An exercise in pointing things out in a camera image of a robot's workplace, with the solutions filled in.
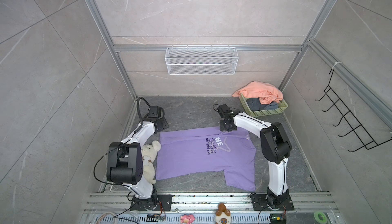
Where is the purple t shirt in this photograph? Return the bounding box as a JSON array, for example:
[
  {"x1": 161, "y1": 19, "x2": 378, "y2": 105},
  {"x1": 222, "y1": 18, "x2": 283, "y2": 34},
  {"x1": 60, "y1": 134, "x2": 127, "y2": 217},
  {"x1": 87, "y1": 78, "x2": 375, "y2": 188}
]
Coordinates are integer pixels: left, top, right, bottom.
[{"x1": 156, "y1": 127, "x2": 256, "y2": 191}]

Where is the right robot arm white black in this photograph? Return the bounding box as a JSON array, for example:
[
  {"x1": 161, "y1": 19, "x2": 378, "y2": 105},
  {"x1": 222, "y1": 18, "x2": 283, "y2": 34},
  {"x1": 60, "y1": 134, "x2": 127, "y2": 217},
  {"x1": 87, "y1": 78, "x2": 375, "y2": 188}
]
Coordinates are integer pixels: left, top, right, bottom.
[{"x1": 214, "y1": 104, "x2": 292, "y2": 210}]

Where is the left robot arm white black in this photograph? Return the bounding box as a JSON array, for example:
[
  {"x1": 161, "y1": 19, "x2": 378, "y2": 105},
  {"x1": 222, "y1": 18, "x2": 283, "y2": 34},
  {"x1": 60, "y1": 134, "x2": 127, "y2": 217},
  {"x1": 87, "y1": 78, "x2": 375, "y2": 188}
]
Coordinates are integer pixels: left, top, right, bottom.
[{"x1": 106, "y1": 106, "x2": 168, "y2": 211}]

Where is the white plush dog toy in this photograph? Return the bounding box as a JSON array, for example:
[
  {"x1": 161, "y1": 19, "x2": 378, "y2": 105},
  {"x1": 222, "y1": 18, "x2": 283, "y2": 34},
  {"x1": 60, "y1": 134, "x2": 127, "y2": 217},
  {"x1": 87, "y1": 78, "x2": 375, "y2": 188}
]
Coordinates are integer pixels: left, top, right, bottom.
[{"x1": 141, "y1": 140, "x2": 161, "y2": 184}]

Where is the dark blue t shirt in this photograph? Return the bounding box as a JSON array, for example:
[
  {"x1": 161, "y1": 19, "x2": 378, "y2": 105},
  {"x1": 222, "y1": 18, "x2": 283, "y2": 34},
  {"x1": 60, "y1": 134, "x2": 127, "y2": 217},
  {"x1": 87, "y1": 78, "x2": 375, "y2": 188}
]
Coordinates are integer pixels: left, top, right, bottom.
[{"x1": 246, "y1": 98, "x2": 279, "y2": 112}]

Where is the orange t shirt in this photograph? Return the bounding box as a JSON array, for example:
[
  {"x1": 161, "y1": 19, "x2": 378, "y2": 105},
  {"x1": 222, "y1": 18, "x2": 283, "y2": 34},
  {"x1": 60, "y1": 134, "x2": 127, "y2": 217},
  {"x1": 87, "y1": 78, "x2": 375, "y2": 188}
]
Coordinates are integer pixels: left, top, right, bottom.
[{"x1": 232, "y1": 81, "x2": 283, "y2": 104}]

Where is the green plastic basket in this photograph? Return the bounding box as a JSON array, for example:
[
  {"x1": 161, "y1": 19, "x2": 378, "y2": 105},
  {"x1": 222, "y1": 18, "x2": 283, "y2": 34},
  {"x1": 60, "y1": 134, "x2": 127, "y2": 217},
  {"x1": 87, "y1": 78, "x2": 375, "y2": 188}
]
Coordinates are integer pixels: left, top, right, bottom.
[{"x1": 239, "y1": 94, "x2": 289, "y2": 117}]

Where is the brown white small plush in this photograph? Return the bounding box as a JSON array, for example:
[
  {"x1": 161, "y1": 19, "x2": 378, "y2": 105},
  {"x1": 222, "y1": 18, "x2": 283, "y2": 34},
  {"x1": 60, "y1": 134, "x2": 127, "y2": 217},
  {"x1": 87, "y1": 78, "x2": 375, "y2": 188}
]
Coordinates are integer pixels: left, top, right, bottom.
[{"x1": 215, "y1": 203, "x2": 232, "y2": 224}]

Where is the small electronics board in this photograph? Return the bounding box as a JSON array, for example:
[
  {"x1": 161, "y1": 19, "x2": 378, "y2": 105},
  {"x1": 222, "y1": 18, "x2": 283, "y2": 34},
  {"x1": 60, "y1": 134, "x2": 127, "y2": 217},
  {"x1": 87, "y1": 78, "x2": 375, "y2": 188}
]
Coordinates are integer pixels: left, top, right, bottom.
[{"x1": 146, "y1": 214, "x2": 165, "y2": 222}]

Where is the pink small toy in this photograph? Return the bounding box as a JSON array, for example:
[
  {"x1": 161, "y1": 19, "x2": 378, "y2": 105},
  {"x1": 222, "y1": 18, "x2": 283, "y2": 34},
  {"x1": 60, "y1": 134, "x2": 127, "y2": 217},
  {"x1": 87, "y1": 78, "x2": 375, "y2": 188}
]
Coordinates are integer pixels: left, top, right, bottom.
[{"x1": 180, "y1": 214, "x2": 196, "y2": 224}]

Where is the green yellow electronics box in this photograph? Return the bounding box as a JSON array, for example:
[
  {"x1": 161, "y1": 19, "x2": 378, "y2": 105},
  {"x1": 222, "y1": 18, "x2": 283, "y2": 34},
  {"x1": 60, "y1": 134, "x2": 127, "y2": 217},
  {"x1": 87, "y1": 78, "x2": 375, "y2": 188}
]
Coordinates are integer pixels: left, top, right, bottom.
[{"x1": 270, "y1": 214, "x2": 286, "y2": 224}]

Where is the green tape roll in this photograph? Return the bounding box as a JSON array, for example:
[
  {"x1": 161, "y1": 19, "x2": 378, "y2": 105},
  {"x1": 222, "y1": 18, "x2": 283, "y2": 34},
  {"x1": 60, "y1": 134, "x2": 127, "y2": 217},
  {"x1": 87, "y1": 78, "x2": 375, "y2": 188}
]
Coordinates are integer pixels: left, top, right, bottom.
[{"x1": 313, "y1": 211, "x2": 328, "y2": 224}]

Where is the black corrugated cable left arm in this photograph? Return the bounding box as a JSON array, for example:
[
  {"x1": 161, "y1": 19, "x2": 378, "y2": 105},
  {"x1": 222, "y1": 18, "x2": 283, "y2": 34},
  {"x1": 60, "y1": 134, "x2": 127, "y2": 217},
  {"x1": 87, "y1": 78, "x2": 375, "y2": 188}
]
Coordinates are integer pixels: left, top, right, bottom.
[{"x1": 136, "y1": 96, "x2": 152, "y2": 125}]

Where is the white wire mesh basket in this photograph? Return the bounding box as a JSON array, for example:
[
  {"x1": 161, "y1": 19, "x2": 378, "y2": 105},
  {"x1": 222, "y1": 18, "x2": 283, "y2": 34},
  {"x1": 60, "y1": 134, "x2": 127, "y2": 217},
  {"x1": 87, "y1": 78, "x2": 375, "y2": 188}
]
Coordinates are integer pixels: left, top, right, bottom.
[{"x1": 165, "y1": 47, "x2": 239, "y2": 75}]

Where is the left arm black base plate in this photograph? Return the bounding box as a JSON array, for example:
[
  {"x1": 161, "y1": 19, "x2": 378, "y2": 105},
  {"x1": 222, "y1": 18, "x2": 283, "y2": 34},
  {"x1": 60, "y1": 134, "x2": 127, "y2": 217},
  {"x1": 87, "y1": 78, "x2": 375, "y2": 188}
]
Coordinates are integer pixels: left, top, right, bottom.
[{"x1": 130, "y1": 194, "x2": 173, "y2": 212}]

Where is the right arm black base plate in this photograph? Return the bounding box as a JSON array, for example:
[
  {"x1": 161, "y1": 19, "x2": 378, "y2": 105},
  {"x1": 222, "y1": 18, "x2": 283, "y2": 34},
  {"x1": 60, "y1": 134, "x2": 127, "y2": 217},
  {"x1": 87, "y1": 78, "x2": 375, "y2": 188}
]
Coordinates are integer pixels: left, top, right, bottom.
[{"x1": 249, "y1": 193, "x2": 295, "y2": 211}]

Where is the aluminium frame rail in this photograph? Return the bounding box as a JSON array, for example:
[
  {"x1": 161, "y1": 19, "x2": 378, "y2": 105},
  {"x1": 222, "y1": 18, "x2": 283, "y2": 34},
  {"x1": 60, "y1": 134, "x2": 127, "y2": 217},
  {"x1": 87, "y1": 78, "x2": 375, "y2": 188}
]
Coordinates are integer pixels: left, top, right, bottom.
[{"x1": 85, "y1": 0, "x2": 137, "y2": 100}]

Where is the black wire hook rack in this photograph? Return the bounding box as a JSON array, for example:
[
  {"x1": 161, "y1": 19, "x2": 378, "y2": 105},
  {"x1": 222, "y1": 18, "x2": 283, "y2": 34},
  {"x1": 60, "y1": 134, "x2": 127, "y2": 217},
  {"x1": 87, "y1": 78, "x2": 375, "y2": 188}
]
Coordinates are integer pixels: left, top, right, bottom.
[{"x1": 314, "y1": 69, "x2": 392, "y2": 153}]

